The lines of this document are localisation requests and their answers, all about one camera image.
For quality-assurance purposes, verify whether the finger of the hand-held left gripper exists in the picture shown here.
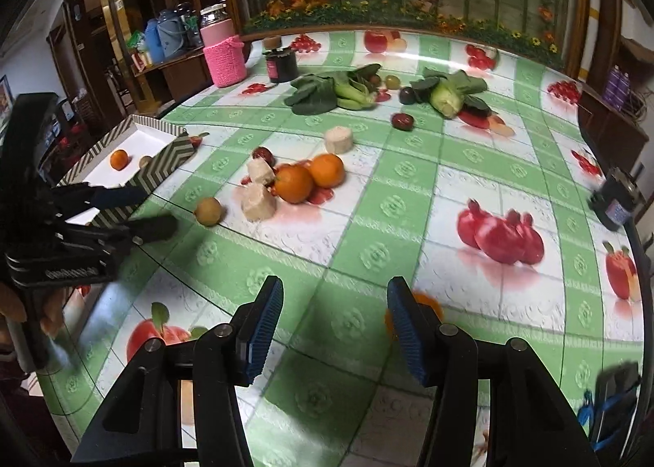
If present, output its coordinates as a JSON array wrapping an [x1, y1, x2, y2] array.
[[54, 182, 150, 215], [64, 214, 179, 256]]

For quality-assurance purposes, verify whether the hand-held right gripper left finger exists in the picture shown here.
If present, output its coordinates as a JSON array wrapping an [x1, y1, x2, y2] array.
[[72, 275, 285, 467]]

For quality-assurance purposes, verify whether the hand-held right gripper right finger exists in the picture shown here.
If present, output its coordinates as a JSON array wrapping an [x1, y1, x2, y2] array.
[[387, 277, 601, 467]]

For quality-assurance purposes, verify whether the white tray with striped rim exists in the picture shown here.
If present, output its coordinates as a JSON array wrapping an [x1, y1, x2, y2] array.
[[57, 114, 201, 230]]

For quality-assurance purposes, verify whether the pale cylindrical food chunk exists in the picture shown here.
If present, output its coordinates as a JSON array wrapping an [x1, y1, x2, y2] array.
[[324, 126, 354, 153], [247, 159, 277, 186], [241, 184, 277, 221]]

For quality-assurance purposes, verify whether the dark orange with stem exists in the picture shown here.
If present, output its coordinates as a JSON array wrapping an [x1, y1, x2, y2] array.
[[274, 164, 314, 204]]

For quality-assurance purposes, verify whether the bright orange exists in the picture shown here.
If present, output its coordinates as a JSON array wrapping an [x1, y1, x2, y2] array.
[[310, 153, 345, 188]]

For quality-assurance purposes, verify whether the person's left hand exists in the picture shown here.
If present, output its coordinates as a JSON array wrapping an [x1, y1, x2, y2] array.
[[0, 285, 67, 340]]

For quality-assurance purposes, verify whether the wooden counter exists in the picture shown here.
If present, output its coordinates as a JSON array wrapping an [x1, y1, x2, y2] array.
[[133, 45, 215, 105]]

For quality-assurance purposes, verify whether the green checked printed tablecloth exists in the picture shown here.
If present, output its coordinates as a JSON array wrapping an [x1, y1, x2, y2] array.
[[36, 27, 645, 467]]

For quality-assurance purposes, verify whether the blue thermos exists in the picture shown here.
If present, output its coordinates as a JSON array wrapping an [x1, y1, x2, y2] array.
[[144, 20, 165, 64]]

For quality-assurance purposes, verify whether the grey-blue thermos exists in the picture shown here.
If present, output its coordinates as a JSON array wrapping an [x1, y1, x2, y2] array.
[[158, 9, 189, 59]]

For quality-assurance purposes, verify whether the bottle with pink knit sleeve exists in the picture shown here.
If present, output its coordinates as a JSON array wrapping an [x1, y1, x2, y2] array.
[[199, 4, 247, 88]]

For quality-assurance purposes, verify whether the dark jar with wooden stopper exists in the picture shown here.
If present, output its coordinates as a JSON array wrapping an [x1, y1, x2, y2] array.
[[263, 36, 298, 84]]

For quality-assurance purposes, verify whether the green bok choy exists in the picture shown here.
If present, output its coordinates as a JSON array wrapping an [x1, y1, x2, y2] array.
[[283, 63, 383, 115], [409, 69, 494, 119]]

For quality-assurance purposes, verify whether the small black device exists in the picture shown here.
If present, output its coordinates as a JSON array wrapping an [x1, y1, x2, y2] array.
[[587, 166, 645, 231]]

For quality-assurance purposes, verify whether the purple bottle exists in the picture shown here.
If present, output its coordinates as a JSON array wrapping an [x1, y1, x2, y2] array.
[[617, 69, 633, 109], [603, 65, 620, 106]]

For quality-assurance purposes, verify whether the black object with blue cord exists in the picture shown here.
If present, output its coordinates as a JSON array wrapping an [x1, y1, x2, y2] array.
[[577, 362, 642, 452]]

